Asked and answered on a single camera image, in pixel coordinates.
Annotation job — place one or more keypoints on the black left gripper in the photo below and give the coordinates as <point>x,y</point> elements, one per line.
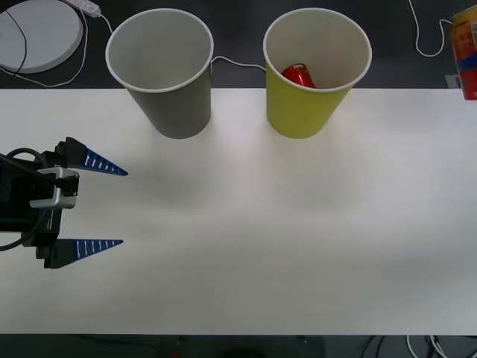
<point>15,210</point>

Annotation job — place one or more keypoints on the red and yellow drink can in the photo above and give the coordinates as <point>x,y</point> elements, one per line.
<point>300,76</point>

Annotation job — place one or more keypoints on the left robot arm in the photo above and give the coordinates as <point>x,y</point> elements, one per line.
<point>56,195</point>

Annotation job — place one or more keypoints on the grey plastic bin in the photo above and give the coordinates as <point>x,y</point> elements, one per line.
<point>175,108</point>

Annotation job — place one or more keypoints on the round pale grey disc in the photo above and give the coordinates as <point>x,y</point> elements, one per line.
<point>48,37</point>

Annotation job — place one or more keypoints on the white power strip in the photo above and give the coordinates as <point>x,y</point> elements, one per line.
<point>87,5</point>

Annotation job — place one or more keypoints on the yellow-green plastic bin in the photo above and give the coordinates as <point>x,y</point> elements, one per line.
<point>298,112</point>

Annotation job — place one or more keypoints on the colourful printed box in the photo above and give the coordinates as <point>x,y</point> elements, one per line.
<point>467,56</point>

